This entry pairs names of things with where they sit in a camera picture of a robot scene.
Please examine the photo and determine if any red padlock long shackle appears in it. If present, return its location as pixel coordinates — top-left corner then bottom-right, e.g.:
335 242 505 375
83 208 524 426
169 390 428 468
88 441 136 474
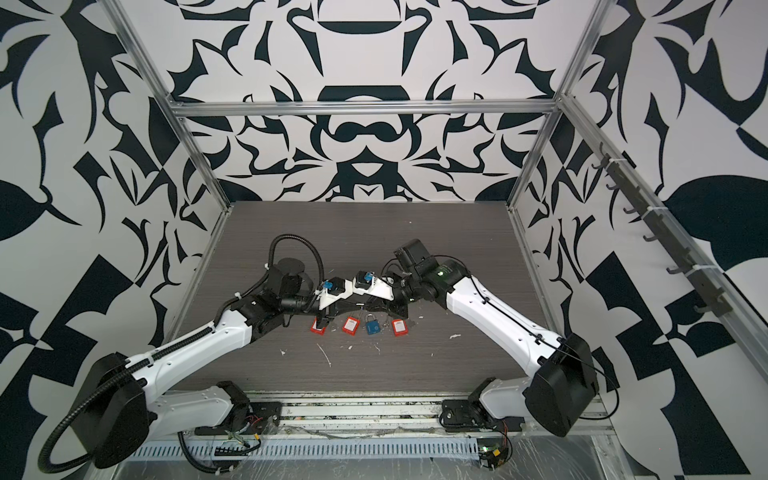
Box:
342 316 361 336

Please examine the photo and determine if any blue padlock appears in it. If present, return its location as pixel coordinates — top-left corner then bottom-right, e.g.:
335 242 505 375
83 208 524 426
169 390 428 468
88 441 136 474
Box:
364 313 382 336

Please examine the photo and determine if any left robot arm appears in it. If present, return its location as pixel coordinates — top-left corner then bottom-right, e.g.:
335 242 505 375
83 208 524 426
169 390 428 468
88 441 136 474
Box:
37 234 392 474

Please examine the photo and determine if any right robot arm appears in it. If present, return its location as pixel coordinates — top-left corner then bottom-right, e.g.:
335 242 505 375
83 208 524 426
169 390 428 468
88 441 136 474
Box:
387 239 606 437

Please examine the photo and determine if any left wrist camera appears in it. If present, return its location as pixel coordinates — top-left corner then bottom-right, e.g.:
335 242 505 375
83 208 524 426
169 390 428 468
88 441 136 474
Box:
318 277 354 310

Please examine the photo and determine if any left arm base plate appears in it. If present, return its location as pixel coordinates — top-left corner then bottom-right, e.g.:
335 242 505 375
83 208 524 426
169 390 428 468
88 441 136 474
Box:
194 401 283 436

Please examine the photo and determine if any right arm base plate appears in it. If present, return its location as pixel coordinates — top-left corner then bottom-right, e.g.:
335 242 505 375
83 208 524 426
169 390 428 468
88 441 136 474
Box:
438 399 525 433

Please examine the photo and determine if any white cable duct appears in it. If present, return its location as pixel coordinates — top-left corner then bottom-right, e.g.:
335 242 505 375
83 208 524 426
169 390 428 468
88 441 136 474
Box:
125 436 481 463

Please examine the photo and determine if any black cable left base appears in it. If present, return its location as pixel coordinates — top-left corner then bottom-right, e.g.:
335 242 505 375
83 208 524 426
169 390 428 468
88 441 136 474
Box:
177 419 263 475

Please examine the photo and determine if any wall hook rack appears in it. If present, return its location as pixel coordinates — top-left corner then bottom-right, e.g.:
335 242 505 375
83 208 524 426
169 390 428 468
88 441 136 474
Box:
595 142 733 317

